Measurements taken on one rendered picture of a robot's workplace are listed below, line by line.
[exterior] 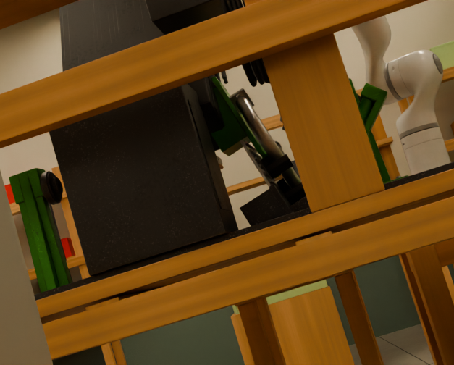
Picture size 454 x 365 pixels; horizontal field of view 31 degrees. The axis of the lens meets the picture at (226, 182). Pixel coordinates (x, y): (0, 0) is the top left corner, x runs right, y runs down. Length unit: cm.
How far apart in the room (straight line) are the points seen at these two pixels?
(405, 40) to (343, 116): 633
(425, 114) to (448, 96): 530
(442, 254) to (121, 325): 108
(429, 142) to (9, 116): 131
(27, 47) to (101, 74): 650
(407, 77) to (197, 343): 528
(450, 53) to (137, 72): 588
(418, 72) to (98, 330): 131
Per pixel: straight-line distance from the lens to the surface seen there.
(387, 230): 150
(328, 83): 153
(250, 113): 185
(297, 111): 153
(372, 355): 229
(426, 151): 246
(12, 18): 191
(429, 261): 234
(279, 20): 152
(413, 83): 249
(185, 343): 749
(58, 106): 159
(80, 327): 161
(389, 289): 751
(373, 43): 245
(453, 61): 729
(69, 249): 708
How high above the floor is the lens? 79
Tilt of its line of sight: 7 degrees up
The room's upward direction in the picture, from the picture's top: 17 degrees counter-clockwise
